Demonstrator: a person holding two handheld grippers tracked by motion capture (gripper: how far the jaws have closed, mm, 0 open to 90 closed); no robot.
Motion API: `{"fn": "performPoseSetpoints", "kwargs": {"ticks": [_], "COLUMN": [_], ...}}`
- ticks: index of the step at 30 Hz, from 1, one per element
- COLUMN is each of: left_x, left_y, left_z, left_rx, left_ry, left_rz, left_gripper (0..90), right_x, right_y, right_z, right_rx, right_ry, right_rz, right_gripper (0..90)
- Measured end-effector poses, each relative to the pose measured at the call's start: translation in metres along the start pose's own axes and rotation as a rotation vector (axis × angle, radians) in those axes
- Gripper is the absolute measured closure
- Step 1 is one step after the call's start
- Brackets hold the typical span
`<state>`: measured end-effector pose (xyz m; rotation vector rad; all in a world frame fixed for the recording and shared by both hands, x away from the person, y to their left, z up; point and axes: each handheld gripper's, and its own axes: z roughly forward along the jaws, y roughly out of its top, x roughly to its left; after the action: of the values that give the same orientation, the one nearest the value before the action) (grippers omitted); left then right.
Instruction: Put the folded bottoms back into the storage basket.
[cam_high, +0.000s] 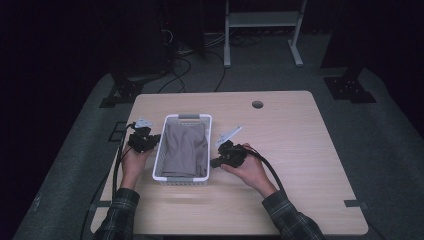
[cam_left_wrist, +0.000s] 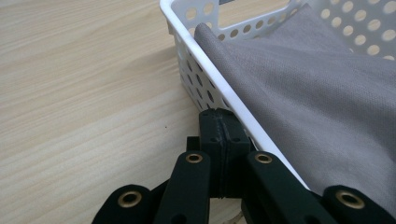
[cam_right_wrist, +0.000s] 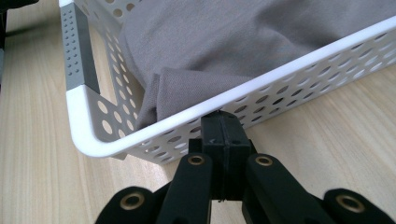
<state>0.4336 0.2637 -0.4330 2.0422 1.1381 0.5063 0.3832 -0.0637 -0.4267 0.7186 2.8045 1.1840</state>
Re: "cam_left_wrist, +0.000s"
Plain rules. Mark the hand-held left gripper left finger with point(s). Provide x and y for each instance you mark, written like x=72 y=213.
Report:
x=211 y=133

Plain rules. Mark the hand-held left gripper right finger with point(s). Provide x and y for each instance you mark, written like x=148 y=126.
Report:
x=235 y=137

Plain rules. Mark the grey cloth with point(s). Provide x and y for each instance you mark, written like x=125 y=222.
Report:
x=311 y=93

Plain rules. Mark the white perforated plastic basket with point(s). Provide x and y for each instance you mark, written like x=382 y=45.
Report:
x=218 y=77

